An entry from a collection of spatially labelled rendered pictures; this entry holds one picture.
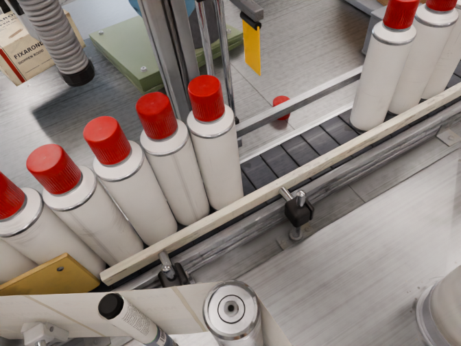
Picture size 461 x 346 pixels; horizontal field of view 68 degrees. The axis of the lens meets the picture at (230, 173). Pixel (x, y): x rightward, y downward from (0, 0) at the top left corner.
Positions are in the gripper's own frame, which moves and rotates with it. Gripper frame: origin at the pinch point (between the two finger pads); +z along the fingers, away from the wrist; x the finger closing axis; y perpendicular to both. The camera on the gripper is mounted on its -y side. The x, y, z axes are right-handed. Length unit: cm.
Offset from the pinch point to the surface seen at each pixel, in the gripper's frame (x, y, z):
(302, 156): -58, 15, 8
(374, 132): -64, 23, 4
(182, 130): -54, -1, -9
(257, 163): -53, 10, 8
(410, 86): -64, 32, 2
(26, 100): -0.2, -7.5, 12.7
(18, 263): -49, -22, -2
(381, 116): -63, 26, 4
